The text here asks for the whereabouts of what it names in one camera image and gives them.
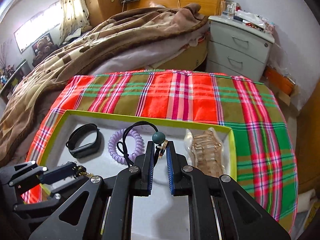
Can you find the cluttered shelf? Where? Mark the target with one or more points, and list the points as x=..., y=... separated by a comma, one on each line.
x=12, y=80

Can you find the teddy bear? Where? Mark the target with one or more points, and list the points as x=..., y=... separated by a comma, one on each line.
x=42, y=45

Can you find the wooden bed frame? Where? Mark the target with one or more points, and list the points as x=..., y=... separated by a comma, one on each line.
x=185, y=57

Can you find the wooden bed headboard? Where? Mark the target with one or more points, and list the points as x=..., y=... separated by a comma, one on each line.
x=200, y=0

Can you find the orange box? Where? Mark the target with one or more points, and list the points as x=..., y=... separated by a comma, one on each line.
x=280, y=80

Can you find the pile of packets on nightstand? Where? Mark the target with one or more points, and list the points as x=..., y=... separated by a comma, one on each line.
x=255, y=21

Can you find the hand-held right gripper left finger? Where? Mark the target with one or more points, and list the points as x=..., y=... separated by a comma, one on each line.
x=149, y=172

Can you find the dotted curtain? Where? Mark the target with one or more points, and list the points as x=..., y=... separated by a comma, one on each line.
x=75, y=10

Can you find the yellow-green shallow cardboard box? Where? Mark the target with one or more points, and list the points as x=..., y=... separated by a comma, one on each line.
x=105, y=170

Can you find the clear glass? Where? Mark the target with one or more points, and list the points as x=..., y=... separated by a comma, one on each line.
x=228, y=10

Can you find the window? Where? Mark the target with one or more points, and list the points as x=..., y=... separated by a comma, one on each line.
x=37, y=30

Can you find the wooden wardrobe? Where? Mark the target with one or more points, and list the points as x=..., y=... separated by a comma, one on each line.
x=105, y=0

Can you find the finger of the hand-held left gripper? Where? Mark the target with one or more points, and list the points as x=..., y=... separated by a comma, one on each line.
x=37, y=202
x=56, y=176

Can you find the brown patterned blanket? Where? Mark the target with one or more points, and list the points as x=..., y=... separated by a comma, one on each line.
x=87, y=52

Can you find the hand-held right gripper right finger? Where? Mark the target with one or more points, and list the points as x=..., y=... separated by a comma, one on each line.
x=171, y=172

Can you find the red green plaid cloth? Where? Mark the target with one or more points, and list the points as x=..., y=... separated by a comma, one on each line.
x=175, y=97

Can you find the wooden door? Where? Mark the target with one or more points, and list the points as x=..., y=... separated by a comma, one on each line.
x=308, y=142

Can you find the grey nightstand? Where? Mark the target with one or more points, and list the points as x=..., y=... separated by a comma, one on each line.
x=237, y=52

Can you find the pale floral bedsheet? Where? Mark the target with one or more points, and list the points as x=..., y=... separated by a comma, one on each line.
x=150, y=57

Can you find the black wristband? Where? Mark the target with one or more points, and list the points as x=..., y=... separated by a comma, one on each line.
x=83, y=150

